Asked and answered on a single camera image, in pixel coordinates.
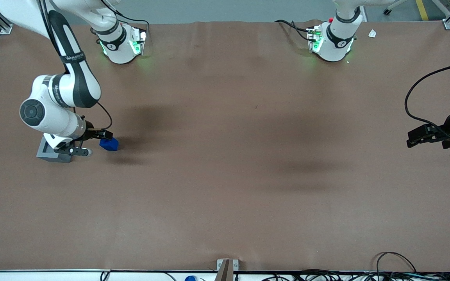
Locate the black left arm base cable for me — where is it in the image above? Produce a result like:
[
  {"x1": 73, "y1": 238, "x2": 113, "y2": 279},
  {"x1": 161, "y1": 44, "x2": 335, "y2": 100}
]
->
[{"x1": 274, "y1": 19, "x2": 312, "y2": 42}]

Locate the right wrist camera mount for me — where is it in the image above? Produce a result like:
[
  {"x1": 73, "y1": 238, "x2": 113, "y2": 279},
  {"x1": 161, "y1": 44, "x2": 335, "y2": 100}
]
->
[{"x1": 45, "y1": 134, "x2": 93, "y2": 157}]

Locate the metal bracket with brown post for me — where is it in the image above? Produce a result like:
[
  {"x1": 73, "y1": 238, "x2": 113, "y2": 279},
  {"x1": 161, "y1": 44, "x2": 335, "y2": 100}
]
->
[{"x1": 216, "y1": 258, "x2": 239, "y2": 281}]

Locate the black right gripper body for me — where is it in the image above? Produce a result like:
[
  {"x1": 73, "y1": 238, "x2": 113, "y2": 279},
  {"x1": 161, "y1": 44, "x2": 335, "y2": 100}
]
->
[{"x1": 85, "y1": 127, "x2": 102, "y2": 142}]

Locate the long black left arm cable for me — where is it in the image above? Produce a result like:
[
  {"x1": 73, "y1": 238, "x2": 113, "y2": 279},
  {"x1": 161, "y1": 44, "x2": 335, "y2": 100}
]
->
[{"x1": 404, "y1": 60, "x2": 450, "y2": 146}]

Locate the large table cover mat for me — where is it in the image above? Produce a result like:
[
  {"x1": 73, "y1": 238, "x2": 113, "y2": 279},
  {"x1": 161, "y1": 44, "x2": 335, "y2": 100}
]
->
[{"x1": 0, "y1": 20, "x2": 450, "y2": 273}]

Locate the tangled black cable bundle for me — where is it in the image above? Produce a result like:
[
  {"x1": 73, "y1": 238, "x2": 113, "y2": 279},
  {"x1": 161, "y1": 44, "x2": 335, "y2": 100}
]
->
[{"x1": 262, "y1": 269, "x2": 450, "y2": 281}]

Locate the gray square base block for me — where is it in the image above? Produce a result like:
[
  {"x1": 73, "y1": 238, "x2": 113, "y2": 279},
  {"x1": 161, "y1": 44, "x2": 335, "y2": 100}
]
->
[{"x1": 36, "y1": 135, "x2": 72, "y2": 163}]

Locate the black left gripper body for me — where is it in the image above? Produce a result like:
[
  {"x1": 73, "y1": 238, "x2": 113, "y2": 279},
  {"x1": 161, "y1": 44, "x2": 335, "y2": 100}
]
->
[{"x1": 424, "y1": 111, "x2": 450, "y2": 149}]

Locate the thin black wrist camera cable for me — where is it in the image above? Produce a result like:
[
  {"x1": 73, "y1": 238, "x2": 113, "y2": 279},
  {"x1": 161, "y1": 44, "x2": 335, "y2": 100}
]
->
[{"x1": 95, "y1": 101, "x2": 113, "y2": 131}]

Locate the black right arm base cable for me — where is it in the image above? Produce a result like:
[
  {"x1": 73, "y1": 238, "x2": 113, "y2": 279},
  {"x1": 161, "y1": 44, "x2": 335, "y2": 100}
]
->
[{"x1": 100, "y1": 0, "x2": 150, "y2": 36}]

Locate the white chair base leg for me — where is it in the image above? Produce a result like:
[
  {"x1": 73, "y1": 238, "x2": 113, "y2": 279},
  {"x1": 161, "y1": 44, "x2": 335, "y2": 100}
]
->
[{"x1": 382, "y1": 0, "x2": 410, "y2": 16}]

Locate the black arm base cable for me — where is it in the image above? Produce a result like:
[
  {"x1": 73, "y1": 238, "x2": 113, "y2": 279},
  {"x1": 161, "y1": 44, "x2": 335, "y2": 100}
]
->
[
  {"x1": 274, "y1": 19, "x2": 312, "y2": 42},
  {"x1": 100, "y1": 0, "x2": 150, "y2": 36}
]

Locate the blue plastic insert part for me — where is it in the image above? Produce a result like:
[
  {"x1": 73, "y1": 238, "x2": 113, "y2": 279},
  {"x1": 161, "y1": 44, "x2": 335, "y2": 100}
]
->
[{"x1": 99, "y1": 137, "x2": 119, "y2": 152}]

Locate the arched black cable loop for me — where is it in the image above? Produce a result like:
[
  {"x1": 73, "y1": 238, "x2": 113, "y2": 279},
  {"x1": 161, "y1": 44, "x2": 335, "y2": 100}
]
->
[{"x1": 376, "y1": 251, "x2": 418, "y2": 274}]

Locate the black cable along right arm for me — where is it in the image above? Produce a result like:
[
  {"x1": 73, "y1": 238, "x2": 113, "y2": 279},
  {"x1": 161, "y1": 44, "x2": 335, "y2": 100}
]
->
[{"x1": 37, "y1": 0, "x2": 71, "y2": 75}]

